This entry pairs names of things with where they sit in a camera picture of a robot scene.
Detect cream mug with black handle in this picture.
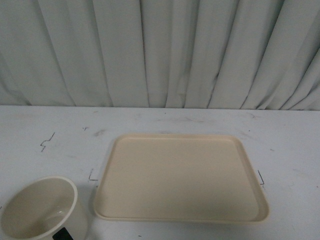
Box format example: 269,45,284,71
0,176,78,240

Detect beige rectangular plastic tray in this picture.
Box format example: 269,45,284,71
93,133,269,224

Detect pale grey-green curtain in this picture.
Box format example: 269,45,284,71
0,0,320,111

